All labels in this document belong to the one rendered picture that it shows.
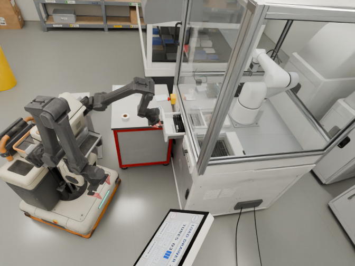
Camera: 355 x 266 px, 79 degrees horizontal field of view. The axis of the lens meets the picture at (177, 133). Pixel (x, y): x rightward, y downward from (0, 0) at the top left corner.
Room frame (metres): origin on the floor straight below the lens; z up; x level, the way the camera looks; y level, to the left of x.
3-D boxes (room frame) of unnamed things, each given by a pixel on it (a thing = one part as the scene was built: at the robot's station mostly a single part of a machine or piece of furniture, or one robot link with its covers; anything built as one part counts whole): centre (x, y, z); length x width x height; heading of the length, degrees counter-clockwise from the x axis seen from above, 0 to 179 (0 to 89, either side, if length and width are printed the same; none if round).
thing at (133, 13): (5.00, 1.26, 0.28); 0.41 x 0.32 x 0.28; 110
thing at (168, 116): (1.31, -0.08, 0.86); 0.40 x 0.26 x 0.06; 107
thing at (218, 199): (1.38, -0.49, 0.40); 1.03 x 0.95 x 0.80; 17
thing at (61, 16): (4.46, 2.69, 0.22); 0.40 x 0.30 x 0.17; 110
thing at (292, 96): (0.93, -0.63, 1.52); 0.87 x 0.01 x 0.86; 107
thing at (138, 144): (1.60, 0.39, 0.38); 0.62 x 0.58 x 0.76; 17
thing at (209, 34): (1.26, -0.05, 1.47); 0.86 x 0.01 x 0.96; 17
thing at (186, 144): (0.99, -0.11, 0.87); 0.29 x 0.02 x 0.11; 17
